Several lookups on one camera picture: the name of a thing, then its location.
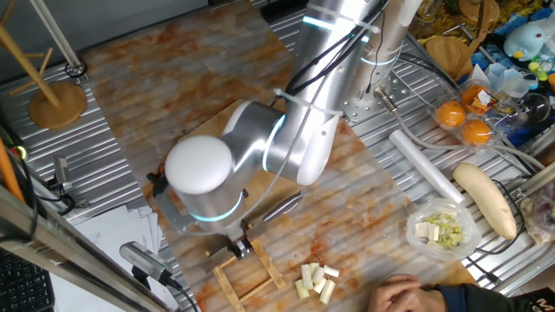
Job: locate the dark glass bowl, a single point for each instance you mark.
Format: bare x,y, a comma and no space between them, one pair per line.
535,108

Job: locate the clear plastic bag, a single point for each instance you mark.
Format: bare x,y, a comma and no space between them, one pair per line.
472,242

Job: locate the wooden mug tree stand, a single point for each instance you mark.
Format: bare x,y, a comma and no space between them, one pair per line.
56,106

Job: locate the white plastic wrap roll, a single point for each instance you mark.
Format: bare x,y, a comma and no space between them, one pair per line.
425,164

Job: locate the plastic bag with vegetables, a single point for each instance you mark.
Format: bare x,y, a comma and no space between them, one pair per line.
539,216

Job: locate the wooden cutting board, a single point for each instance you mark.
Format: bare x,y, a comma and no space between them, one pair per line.
271,190

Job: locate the green yellow toy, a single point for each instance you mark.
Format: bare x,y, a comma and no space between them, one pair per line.
537,70

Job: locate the aluminium profile rail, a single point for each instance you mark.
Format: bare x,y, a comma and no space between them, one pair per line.
535,180

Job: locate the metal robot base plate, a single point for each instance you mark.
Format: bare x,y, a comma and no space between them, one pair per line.
401,89

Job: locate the black keyboard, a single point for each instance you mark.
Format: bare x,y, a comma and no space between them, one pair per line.
24,286

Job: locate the small wooden stand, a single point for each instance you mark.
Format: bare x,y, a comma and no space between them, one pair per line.
477,8

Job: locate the clear plastic measuring cup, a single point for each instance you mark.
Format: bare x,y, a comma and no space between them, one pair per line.
511,82

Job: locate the white daikon radish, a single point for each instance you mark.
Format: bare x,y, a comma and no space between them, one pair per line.
485,199

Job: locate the blue plush toy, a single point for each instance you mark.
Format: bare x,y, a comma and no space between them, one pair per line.
522,41

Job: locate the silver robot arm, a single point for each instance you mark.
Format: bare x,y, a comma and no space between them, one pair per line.
199,164

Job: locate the person's left hand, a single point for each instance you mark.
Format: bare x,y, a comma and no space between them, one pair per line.
386,298

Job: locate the white paper sheets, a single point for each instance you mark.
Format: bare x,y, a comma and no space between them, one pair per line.
112,234

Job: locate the person's right hand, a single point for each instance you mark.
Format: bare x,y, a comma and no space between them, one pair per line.
428,301

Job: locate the wrist camera with grey bracket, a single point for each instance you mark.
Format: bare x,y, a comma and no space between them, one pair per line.
167,208

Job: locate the clear plastic clamshell box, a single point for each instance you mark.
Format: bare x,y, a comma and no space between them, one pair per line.
498,130

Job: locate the orange marble pattern mat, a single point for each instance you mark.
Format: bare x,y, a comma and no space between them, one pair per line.
347,208

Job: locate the glass jar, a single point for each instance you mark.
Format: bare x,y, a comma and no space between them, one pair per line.
427,9

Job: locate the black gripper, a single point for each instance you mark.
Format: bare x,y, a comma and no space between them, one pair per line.
239,243

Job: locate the blue sleeved right forearm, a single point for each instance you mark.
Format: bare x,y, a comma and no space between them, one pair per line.
485,299

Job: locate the white metal pole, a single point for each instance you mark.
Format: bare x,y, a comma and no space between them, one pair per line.
56,34

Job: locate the round wooden board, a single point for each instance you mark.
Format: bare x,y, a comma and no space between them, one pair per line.
446,54

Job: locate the thin steel knife blade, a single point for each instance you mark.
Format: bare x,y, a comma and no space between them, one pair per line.
284,207

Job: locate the small grey webcam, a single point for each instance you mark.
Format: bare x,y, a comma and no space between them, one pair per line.
61,169

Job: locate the wooden knife rack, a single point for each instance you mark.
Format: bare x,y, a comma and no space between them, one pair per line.
269,264

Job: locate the orange fruit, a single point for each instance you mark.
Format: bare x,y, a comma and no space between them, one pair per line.
475,132
451,114
470,95

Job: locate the silver depth camera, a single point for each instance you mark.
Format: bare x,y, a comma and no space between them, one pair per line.
143,260

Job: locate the orange rod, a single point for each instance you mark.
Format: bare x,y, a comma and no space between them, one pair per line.
8,173

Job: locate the metal frame bar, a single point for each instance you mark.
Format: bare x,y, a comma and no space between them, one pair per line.
52,247

